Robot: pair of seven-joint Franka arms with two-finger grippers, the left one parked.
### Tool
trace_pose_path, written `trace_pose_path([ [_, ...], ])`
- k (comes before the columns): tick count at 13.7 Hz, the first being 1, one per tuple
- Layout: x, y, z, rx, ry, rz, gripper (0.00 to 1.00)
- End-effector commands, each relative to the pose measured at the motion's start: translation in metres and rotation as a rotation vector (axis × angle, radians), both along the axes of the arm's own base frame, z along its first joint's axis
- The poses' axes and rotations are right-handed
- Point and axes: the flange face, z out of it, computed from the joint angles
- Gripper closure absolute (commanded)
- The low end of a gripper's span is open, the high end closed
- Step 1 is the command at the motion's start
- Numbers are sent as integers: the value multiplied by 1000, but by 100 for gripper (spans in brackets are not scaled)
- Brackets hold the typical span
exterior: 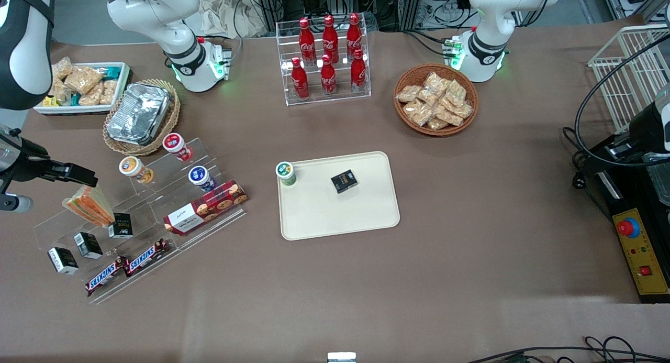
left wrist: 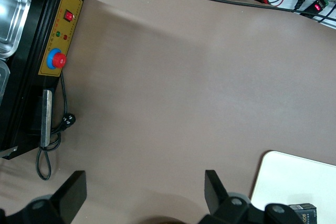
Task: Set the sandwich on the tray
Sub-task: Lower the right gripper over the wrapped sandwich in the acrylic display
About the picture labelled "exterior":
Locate black floor cables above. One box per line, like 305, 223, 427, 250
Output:
466, 336, 670, 363

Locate large black cable loop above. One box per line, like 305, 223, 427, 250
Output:
574, 33, 670, 167

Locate oval wicker basket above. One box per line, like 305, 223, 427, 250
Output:
102, 79, 181, 157

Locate blue lid cup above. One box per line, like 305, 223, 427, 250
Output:
188, 166, 217, 192

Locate white rectangular snack bin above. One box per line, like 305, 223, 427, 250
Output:
32, 62, 131, 116

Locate small black white box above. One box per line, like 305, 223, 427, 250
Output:
108, 212, 133, 239
48, 247, 79, 275
73, 232, 104, 259

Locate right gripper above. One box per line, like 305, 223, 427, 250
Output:
0, 127, 98, 196

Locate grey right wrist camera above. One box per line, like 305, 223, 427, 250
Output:
0, 194, 34, 213

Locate red lid cup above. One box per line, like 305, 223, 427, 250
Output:
162, 133, 193, 162

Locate beige crumpled cloth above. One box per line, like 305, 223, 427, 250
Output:
199, 0, 267, 39

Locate triangular sandwich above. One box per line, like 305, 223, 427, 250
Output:
63, 185, 116, 228

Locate yellow emergency stop panel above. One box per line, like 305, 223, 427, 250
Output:
611, 208, 670, 296

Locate aluminium foil container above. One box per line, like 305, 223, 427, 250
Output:
106, 83, 173, 146

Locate red cola bottle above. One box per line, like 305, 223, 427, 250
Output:
291, 57, 310, 101
322, 15, 339, 64
347, 13, 363, 60
298, 17, 317, 66
350, 49, 367, 94
320, 54, 337, 97

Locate snickers chocolate bar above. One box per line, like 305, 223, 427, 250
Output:
125, 238, 170, 277
85, 256, 129, 296

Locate beige plastic tray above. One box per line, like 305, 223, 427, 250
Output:
277, 151, 401, 241

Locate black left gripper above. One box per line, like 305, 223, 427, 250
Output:
580, 102, 668, 176

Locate aluminium equipment rack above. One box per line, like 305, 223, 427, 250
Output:
251, 0, 472, 31

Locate clear acrylic bottle rack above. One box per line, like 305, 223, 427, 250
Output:
276, 16, 371, 107

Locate small black box gold print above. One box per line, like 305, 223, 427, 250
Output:
330, 169, 359, 194

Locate red cookie box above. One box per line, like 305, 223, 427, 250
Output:
163, 180, 248, 235

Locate orange lid cup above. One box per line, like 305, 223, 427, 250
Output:
118, 156, 154, 184

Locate clear acrylic stepped display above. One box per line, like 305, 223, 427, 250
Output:
33, 137, 248, 305

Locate green lid cup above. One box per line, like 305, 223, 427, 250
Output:
276, 161, 297, 187

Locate black cable with plug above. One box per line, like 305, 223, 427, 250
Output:
563, 126, 589, 191

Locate white wire basket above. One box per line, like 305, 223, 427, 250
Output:
587, 24, 670, 133

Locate round wicker basket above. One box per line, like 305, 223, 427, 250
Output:
394, 63, 479, 137

